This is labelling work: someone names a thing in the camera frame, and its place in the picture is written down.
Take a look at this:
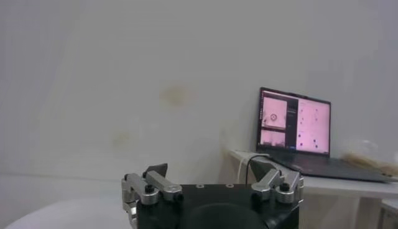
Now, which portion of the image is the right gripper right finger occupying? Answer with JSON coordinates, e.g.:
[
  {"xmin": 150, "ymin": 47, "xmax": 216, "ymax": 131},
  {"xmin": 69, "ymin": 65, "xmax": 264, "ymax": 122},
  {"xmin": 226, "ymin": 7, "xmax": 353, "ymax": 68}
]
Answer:
[{"xmin": 249, "ymin": 160, "xmax": 305, "ymax": 205}]

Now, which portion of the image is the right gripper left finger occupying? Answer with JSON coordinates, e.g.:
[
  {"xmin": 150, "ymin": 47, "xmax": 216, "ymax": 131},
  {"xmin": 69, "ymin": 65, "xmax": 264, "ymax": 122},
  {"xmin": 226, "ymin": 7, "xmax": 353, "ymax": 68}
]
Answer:
[{"xmin": 121, "ymin": 162, "xmax": 183, "ymax": 229}]

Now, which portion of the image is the black cable with adapter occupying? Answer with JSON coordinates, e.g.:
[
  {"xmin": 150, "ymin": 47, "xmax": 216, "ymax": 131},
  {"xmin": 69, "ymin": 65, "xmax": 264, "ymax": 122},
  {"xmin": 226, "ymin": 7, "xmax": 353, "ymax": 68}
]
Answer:
[{"xmin": 245, "ymin": 154, "xmax": 274, "ymax": 186}]

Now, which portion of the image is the round white plate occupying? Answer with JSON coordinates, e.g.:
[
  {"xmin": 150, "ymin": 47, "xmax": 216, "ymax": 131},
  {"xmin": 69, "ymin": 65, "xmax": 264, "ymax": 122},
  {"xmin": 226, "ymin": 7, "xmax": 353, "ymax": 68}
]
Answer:
[{"xmin": 6, "ymin": 195, "xmax": 137, "ymax": 229}]

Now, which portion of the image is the large white table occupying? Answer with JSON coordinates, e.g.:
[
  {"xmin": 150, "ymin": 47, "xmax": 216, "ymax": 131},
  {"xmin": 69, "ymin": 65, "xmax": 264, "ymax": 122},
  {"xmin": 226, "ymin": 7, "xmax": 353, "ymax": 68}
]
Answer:
[{"xmin": 0, "ymin": 171, "xmax": 224, "ymax": 229}]

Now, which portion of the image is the grey laptop pink screen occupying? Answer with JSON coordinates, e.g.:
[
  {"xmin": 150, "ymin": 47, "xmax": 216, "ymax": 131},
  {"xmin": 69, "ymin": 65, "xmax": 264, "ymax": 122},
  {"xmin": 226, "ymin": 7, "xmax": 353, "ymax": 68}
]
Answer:
[{"xmin": 255, "ymin": 86, "xmax": 396, "ymax": 184}]

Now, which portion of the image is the small white side table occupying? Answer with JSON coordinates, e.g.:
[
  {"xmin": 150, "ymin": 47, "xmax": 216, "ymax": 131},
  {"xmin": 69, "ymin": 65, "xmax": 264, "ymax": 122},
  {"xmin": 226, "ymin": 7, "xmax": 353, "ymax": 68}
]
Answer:
[{"xmin": 228, "ymin": 149, "xmax": 398, "ymax": 229}]

